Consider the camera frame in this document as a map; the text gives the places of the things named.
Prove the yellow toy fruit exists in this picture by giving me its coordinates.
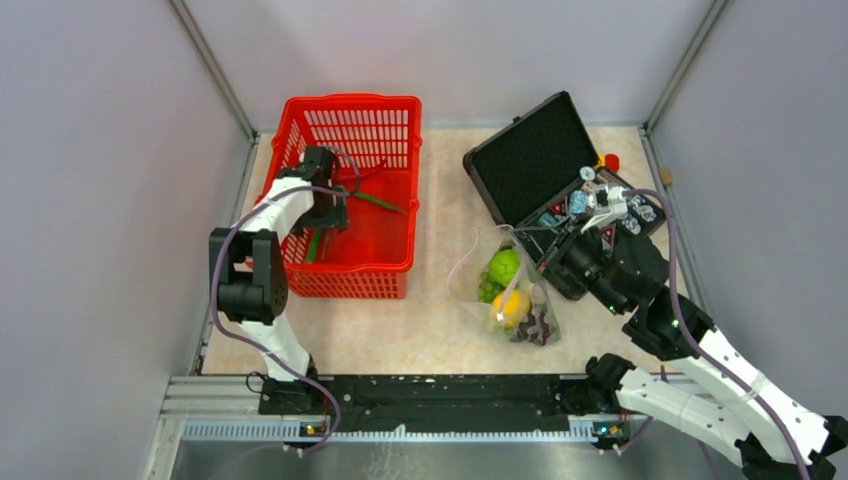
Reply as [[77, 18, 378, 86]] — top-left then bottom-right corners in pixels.
[[489, 290, 532, 329]]

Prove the open black foam case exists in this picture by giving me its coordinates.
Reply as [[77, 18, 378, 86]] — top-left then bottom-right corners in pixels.
[[462, 92, 668, 314]]

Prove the red grape bunch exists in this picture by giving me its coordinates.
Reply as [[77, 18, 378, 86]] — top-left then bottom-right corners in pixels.
[[509, 309, 560, 347]]

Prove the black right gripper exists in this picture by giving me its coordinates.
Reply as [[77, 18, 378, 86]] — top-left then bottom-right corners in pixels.
[[512, 211, 628, 316]]

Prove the red chili pepper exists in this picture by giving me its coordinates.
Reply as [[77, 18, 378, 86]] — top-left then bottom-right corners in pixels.
[[334, 158, 388, 184]]

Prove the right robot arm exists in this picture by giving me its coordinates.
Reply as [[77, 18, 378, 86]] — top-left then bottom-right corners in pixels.
[[531, 227, 847, 479]]

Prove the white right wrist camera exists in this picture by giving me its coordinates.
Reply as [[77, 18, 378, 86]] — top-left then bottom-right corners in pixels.
[[580, 184, 628, 233]]

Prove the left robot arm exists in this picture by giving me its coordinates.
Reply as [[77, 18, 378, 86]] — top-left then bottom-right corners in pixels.
[[209, 146, 352, 414]]

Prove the green lime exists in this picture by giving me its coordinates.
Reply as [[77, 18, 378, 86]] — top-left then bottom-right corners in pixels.
[[488, 248, 522, 287]]

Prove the clear zip top bag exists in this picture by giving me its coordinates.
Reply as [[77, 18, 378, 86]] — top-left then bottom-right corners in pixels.
[[447, 225, 561, 347]]

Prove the red round object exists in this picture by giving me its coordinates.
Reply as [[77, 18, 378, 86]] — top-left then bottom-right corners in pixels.
[[600, 153, 620, 173]]

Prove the red plastic basket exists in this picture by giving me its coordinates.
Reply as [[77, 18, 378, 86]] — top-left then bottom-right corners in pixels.
[[248, 93, 424, 301]]

